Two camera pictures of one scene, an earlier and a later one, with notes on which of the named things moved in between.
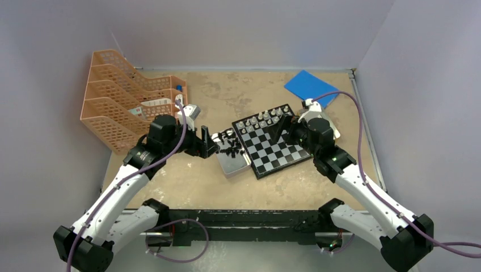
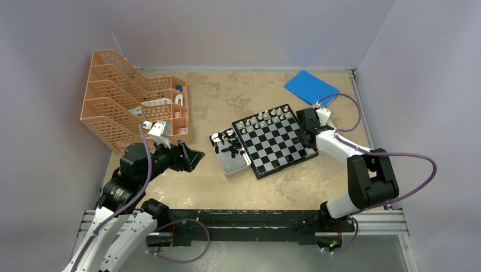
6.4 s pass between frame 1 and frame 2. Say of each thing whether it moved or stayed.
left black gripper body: moved
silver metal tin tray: stayed
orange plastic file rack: stayed
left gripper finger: moved
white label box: stayed
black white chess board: stayed
